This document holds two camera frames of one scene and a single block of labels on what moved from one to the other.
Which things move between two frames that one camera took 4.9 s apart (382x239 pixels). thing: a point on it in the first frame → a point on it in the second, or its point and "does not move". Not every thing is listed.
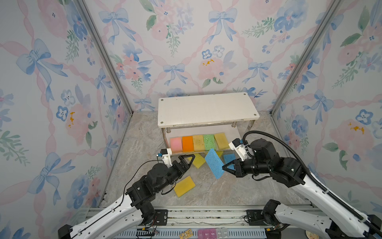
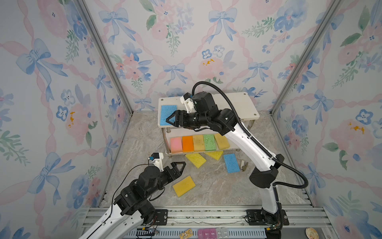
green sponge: x=209 y=142 does not move
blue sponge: x=228 y=158 does not move
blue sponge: x=214 y=163 → x=166 y=111
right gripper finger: x=234 y=162 → x=178 y=114
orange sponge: x=187 y=144 does not move
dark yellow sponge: x=222 y=141 does not move
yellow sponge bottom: x=199 y=144 does not move
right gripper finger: x=232 y=171 → x=176 y=118
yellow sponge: x=184 y=186 does not move
